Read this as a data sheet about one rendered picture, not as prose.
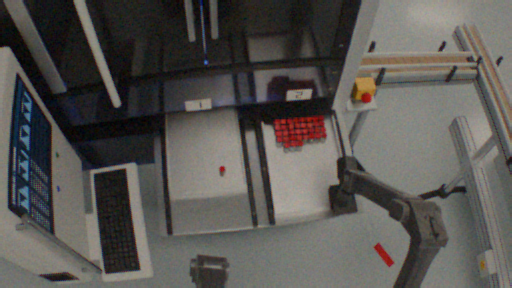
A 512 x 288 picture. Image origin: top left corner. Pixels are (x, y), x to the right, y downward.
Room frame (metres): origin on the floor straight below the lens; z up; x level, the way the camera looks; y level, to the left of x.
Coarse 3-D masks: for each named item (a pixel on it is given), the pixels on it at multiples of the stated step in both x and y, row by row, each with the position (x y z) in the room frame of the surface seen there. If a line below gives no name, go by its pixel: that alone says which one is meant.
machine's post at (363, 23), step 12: (360, 0) 0.90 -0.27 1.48; (372, 0) 0.90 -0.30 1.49; (360, 12) 0.89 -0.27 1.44; (372, 12) 0.90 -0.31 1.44; (360, 24) 0.89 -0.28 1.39; (372, 24) 0.90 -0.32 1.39; (360, 36) 0.90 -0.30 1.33; (348, 48) 0.90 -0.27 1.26; (360, 48) 0.90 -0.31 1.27; (348, 60) 0.89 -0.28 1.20; (360, 60) 0.90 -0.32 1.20; (348, 72) 0.89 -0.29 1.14; (348, 84) 0.90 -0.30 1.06; (336, 96) 0.89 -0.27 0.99; (348, 96) 0.90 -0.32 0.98; (336, 108) 0.89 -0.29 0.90
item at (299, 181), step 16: (272, 128) 0.81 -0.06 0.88; (336, 128) 0.80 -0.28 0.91; (272, 144) 0.74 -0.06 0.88; (320, 144) 0.75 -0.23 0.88; (336, 144) 0.75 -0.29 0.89; (272, 160) 0.68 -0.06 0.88; (288, 160) 0.68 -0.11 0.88; (304, 160) 0.69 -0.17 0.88; (320, 160) 0.69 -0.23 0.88; (336, 160) 0.69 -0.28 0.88; (272, 176) 0.62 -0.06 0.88; (288, 176) 0.62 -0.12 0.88; (304, 176) 0.63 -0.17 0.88; (320, 176) 0.63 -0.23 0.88; (336, 176) 0.63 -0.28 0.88; (272, 192) 0.55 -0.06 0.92; (288, 192) 0.57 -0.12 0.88; (304, 192) 0.57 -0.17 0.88; (320, 192) 0.57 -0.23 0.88; (288, 208) 0.51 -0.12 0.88; (304, 208) 0.51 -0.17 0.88; (320, 208) 0.50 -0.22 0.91
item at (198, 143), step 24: (168, 120) 0.82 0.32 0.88; (192, 120) 0.82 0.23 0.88; (216, 120) 0.83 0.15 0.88; (168, 144) 0.72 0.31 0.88; (192, 144) 0.73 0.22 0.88; (216, 144) 0.73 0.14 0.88; (240, 144) 0.72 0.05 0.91; (168, 168) 0.62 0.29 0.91; (192, 168) 0.63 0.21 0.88; (216, 168) 0.64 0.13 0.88; (240, 168) 0.64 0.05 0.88; (192, 192) 0.54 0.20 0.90
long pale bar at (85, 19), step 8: (80, 0) 0.69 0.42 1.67; (80, 8) 0.69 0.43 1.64; (80, 16) 0.69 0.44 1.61; (88, 16) 0.70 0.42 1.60; (88, 24) 0.69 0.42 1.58; (88, 32) 0.69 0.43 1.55; (88, 40) 0.69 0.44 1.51; (96, 40) 0.70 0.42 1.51; (96, 48) 0.69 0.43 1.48; (96, 56) 0.69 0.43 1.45; (104, 64) 0.69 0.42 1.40; (104, 72) 0.69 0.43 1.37; (104, 80) 0.69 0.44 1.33; (112, 80) 0.70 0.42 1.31; (112, 88) 0.69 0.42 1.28; (112, 96) 0.69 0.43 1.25; (120, 104) 0.70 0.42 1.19
